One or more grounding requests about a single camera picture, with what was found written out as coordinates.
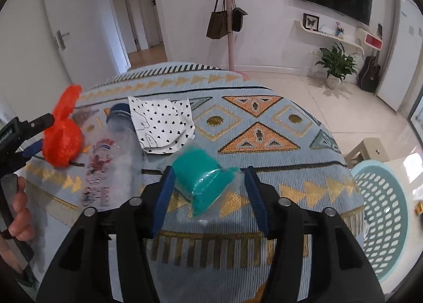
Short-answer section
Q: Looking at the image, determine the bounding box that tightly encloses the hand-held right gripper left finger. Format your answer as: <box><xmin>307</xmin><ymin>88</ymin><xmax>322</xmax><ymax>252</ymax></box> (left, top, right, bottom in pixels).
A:
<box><xmin>36</xmin><ymin>166</ymin><xmax>177</xmax><ymax>303</ymax></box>

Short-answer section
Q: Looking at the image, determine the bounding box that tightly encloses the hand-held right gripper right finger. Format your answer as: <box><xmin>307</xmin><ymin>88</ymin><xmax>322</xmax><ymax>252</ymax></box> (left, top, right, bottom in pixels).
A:
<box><xmin>244</xmin><ymin>166</ymin><xmax>385</xmax><ymax>303</ymax></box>

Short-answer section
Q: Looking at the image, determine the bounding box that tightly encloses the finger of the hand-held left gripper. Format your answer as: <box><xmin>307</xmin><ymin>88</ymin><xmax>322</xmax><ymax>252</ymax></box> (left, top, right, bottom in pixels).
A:
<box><xmin>12</xmin><ymin>139</ymin><xmax>46</xmax><ymax>167</ymax></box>
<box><xmin>16</xmin><ymin>113</ymin><xmax>56</xmax><ymax>136</ymax></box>

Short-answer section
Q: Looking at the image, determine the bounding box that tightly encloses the teal packet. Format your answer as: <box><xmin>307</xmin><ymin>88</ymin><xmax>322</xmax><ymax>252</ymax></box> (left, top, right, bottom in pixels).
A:
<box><xmin>170</xmin><ymin>146</ymin><xmax>240</xmax><ymax>221</ymax></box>

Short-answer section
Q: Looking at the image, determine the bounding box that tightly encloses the teal plastic basket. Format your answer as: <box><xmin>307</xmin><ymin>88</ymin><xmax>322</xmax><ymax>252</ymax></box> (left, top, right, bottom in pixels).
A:
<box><xmin>350</xmin><ymin>161</ymin><xmax>417</xmax><ymax>284</ymax></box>

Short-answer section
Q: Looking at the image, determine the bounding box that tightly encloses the person's left hand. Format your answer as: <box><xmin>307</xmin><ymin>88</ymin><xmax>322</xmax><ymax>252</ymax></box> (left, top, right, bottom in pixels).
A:
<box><xmin>7</xmin><ymin>176</ymin><xmax>36</xmax><ymax>242</ymax></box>

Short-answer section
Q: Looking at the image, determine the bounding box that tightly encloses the clear plastic bottle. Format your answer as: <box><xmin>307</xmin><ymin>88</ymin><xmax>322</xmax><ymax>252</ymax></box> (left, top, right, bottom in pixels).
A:
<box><xmin>81</xmin><ymin>103</ymin><xmax>144</xmax><ymax>208</ymax></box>

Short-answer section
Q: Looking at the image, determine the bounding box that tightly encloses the white black dotted cloth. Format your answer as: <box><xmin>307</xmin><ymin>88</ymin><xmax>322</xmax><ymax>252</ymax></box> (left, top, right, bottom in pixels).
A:
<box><xmin>128</xmin><ymin>96</ymin><xmax>195</xmax><ymax>155</ymax></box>

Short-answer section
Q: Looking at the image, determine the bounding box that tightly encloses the blue patterned tablecloth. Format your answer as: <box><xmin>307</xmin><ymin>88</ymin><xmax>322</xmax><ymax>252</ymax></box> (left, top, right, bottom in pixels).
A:
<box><xmin>20</xmin><ymin>62</ymin><xmax>366</xmax><ymax>303</ymax></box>

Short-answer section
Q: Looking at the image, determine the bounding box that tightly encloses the beige plastic stool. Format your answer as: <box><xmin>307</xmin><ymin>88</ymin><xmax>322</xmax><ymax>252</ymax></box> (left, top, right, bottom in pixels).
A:
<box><xmin>344</xmin><ymin>138</ymin><xmax>392</xmax><ymax>170</ymax></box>

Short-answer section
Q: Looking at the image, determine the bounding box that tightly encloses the white hallway door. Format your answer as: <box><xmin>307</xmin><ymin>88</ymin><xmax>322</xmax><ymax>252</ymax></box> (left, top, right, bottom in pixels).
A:
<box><xmin>135</xmin><ymin>0</ymin><xmax>164</xmax><ymax>49</ymax></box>

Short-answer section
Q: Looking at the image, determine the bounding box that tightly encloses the green potted plant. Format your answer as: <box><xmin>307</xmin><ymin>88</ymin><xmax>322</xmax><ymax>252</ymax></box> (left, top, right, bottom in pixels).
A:
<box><xmin>314</xmin><ymin>42</ymin><xmax>359</xmax><ymax>90</ymax></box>

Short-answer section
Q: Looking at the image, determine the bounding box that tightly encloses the pink coat rack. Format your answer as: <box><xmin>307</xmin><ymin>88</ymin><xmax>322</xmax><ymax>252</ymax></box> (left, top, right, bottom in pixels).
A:
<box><xmin>218</xmin><ymin>0</ymin><xmax>252</xmax><ymax>77</ymax></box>

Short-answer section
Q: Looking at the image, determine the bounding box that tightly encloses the black guitar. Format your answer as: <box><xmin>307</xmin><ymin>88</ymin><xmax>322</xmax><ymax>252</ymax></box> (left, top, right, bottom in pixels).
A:
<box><xmin>357</xmin><ymin>24</ymin><xmax>383</xmax><ymax>92</ymax></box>

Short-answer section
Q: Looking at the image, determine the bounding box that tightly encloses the black framed glass door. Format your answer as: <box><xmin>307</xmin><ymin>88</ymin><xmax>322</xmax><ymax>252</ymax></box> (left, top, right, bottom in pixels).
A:
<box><xmin>406</xmin><ymin>92</ymin><xmax>423</xmax><ymax>145</ymax></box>

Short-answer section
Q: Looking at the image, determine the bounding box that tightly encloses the brown tote bag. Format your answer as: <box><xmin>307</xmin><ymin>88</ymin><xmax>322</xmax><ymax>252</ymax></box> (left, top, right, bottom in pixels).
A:
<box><xmin>206</xmin><ymin>0</ymin><xmax>229</xmax><ymax>39</ymax></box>

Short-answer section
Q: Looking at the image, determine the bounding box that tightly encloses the small black bag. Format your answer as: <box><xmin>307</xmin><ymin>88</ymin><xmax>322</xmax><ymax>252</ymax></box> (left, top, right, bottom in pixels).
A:
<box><xmin>231</xmin><ymin>0</ymin><xmax>248</xmax><ymax>32</ymax></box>

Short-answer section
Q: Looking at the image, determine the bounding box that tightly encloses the framed butterfly picture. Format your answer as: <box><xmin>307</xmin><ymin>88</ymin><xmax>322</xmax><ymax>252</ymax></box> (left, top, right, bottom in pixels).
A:
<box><xmin>302</xmin><ymin>13</ymin><xmax>321</xmax><ymax>32</ymax></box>

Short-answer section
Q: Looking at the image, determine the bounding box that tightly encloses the white floor air conditioner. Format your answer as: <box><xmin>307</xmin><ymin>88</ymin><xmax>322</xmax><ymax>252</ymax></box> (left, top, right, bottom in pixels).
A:
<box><xmin>377</xmin><ymin>0</ymin><xmax>420</xmax><ymax>112</ymax></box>

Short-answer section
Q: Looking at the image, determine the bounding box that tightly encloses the white door with handle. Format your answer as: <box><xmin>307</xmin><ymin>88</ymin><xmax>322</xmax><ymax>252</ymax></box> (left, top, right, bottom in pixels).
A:
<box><xmin>41</xmin><ymin>0</ymin><xmax>129</xmax><ymax>82</ymax></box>

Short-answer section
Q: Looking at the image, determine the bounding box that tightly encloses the white curved wall shelf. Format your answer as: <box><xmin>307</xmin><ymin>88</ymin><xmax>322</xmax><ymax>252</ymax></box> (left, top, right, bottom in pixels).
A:
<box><xmin>292</xmin><ymin>19</ymin><xmax>385</xmax><ymax>54</ymax></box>

